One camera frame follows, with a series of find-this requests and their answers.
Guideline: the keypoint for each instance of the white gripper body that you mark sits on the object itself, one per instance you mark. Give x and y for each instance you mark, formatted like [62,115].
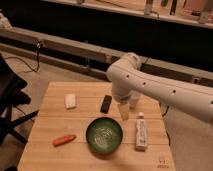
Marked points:
[124,110]

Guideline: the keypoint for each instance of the translucent plastic cup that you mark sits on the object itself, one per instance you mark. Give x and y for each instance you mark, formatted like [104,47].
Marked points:
[134,99]

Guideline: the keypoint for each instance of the white tube with label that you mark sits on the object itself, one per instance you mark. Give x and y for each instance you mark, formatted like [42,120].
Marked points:
[141,133]

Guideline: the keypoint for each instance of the wooden table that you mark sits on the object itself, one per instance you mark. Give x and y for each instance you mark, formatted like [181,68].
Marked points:
[55,120]

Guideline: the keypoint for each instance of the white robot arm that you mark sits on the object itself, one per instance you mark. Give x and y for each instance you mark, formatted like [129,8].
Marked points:
[126,77]

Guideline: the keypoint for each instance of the small black box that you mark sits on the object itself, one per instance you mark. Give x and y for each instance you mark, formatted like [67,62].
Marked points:
[106,104]

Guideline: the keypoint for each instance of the black office chair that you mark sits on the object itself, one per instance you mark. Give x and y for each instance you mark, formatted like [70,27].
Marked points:
[11,95]

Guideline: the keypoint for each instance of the green ceramic bowl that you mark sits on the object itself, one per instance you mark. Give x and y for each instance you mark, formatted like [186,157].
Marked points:
[104,135]

